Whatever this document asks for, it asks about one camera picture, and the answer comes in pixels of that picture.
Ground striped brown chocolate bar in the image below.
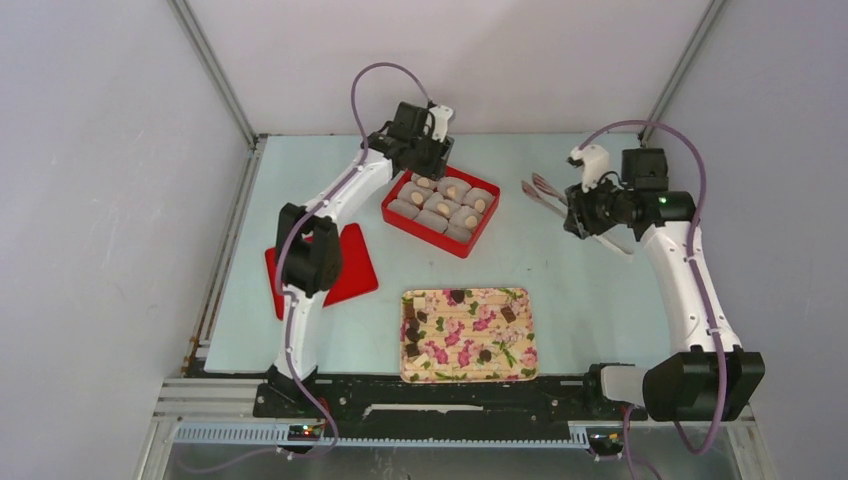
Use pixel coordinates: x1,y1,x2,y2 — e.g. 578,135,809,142
500,305,517,324

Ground floral serving tray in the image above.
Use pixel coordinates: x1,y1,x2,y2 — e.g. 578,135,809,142
400,287,540,384

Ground red box lid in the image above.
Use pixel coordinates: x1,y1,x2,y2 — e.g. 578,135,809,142
264,223,379,321

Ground round dark chocolate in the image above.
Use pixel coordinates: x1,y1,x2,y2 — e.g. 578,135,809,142
450,290,465,304

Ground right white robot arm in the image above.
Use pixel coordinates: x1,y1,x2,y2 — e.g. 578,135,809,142
564,145,765,422

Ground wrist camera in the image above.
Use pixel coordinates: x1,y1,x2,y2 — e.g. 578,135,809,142
428,105,455,143
568,144,610,193

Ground white square chocolate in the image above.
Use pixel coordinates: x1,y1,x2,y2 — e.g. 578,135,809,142
412,354,429,368

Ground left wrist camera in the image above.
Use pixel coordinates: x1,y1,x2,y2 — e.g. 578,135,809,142
428,105,455,143

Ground red chocolate box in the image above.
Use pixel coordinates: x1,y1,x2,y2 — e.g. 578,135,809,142
381,167,500,258

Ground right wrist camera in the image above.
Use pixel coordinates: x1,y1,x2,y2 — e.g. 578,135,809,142
568,144,610,193

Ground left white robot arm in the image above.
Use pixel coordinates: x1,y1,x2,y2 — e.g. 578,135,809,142
267,102,454,417

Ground silver serving tongs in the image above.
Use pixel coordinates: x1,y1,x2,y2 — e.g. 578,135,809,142
521,173,634,262

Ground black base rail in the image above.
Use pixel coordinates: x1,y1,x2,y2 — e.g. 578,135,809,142
252,373,626,443

